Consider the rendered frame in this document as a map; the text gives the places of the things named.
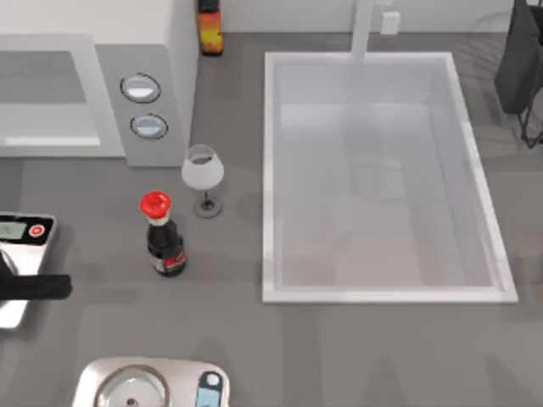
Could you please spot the clear wine glass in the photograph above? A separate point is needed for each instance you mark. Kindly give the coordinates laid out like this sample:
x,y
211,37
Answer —
x,y
202,171

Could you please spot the white sink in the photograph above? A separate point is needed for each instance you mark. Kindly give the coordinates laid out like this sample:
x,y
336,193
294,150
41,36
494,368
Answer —
x,y
373,182

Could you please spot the dark bottle with red cap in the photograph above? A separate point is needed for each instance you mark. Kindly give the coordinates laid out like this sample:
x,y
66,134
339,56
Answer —
x,y
163,246

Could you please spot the round microwave knob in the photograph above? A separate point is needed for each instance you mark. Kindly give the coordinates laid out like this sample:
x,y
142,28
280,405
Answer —
x,y
149,126
140,87

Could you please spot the orange and black bottle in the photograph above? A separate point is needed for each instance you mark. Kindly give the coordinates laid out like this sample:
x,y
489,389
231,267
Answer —
x,y
210,34

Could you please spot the tall white tap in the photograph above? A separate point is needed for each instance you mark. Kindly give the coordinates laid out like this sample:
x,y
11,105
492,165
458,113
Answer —
x,y
360,29

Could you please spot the silver kitchen scale blue panel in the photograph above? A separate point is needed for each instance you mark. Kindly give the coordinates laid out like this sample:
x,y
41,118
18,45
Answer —
x,y
148,383

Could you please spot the pale microwave oven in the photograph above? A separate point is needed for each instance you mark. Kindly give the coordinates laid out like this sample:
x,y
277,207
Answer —
x,y
63,85

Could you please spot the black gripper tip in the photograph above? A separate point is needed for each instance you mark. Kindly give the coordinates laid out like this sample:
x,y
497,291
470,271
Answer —
x,y
38,287

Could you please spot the silver kitchen scale red button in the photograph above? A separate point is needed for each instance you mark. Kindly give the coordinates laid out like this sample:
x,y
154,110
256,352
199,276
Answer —
x,y
25,246

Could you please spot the white wall socket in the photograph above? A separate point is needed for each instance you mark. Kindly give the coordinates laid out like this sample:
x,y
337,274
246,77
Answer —
x,y
390,22

